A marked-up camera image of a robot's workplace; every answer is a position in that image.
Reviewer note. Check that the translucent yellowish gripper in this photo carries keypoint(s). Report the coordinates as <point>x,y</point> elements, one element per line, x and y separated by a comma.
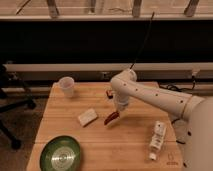
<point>115,121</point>

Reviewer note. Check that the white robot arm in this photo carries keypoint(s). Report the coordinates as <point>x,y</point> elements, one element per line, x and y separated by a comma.
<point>195,110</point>

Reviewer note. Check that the white sponge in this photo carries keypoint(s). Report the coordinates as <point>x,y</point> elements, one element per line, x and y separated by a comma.
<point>88,116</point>

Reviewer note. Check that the black and red eraser block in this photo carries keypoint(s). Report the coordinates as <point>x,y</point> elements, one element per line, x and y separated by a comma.
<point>109,93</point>

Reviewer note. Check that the white tube bottle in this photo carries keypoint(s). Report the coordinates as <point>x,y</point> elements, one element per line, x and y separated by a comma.
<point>157,139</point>

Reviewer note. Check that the green round plate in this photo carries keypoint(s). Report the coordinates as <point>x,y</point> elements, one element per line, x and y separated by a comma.
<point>62,153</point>

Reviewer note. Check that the clear plastic measuring cup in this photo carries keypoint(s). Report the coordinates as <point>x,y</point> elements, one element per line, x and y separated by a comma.
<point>66,84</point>

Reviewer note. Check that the black office chair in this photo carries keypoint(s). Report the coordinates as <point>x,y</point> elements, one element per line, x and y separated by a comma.
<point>14,142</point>

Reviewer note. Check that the white baseboard rail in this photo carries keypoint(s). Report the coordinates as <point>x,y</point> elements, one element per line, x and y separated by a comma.
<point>148,71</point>

